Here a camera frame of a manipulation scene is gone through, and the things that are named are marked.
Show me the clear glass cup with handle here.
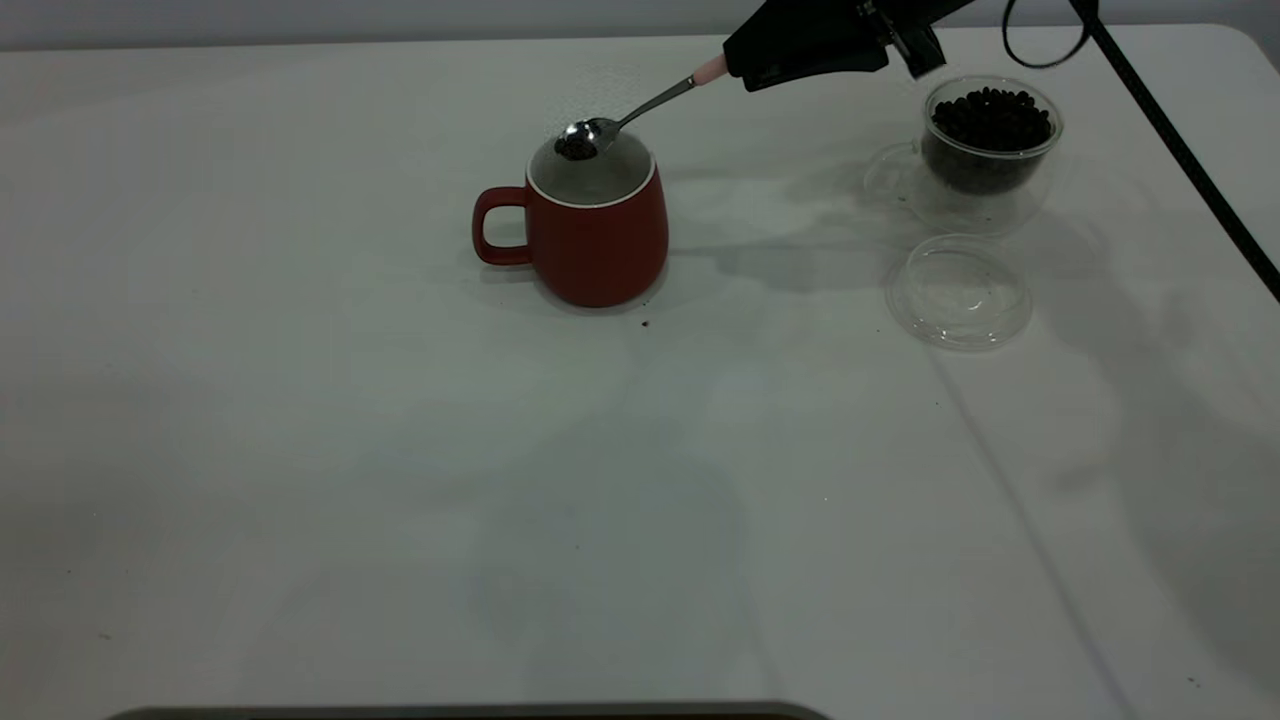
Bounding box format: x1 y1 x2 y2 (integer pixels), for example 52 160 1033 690
865 75 1065 236

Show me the thin black looped cable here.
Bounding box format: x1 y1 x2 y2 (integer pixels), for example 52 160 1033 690
1003 0 1098 70

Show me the pile of dark coffee beans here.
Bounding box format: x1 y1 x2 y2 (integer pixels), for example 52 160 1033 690
920 87 1054 194

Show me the metal spoon with pink handle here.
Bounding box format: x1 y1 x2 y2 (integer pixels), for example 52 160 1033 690
553 54 731 162

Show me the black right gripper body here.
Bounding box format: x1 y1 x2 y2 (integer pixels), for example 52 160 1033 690
860 0 976 79

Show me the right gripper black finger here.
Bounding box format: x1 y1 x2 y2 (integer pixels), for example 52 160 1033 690
726 0 883 47
722 38 891 93

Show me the red ceramic mug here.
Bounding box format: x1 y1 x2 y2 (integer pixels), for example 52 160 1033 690
472 126 670 309

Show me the clear glass saucer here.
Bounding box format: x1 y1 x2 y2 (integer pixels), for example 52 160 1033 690
885 235 1034 351

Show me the thick black sleeved cable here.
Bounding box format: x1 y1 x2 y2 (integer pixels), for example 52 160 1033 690
1075 0 1280 301

